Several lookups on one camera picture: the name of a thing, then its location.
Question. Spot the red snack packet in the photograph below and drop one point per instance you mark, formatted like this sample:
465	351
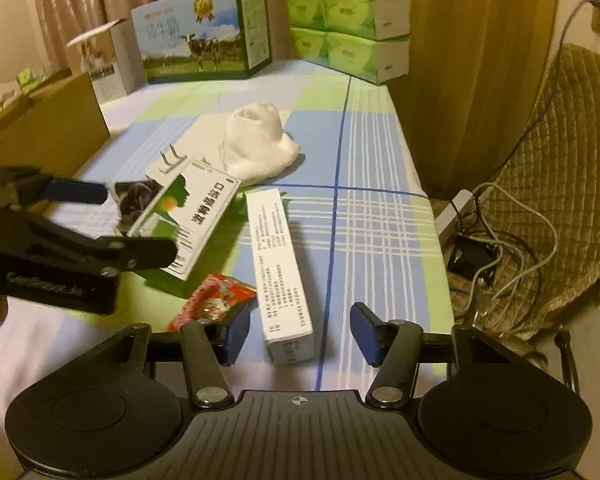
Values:
215	295

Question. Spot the blue cow print milk carton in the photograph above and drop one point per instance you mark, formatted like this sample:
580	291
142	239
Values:
195	35

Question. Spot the stack of green tissue packs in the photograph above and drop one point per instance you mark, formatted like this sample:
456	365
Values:
345	15

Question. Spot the green snack packet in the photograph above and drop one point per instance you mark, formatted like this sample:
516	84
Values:
239	206

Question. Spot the white power strip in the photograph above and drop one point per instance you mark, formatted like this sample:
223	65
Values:
452	215

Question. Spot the green and white medicine box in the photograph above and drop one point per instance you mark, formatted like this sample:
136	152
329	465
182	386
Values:
200	210

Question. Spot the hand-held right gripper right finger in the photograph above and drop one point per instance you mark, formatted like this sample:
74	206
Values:
365	332

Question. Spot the black power adapter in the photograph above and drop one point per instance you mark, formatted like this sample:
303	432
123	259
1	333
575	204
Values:
472	257

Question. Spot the silver snack packet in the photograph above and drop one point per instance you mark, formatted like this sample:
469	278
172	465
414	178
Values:
135	205

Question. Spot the plaid tablecloth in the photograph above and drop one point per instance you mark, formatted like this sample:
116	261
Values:
370	160

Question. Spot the brown cardboard box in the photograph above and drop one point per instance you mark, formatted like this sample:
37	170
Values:
55	120

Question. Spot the long white box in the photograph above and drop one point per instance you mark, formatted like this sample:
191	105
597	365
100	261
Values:
277	260

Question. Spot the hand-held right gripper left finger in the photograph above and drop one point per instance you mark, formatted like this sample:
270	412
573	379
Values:
237	332

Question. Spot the white appliance box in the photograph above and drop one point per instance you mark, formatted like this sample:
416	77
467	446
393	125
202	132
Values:
122	60

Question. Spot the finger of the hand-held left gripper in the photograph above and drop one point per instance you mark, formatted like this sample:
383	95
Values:
140	255
77	192

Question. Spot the white sock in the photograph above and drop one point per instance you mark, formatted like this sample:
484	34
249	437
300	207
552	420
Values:
255	145

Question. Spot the golden yellow curtain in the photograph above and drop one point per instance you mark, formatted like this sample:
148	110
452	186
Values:
480	60

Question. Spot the white charger plug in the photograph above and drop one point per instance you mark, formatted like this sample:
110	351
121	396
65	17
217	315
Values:
165	177

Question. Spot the chair with quilted cover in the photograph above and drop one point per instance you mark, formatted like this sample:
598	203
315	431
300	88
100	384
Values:
570	160

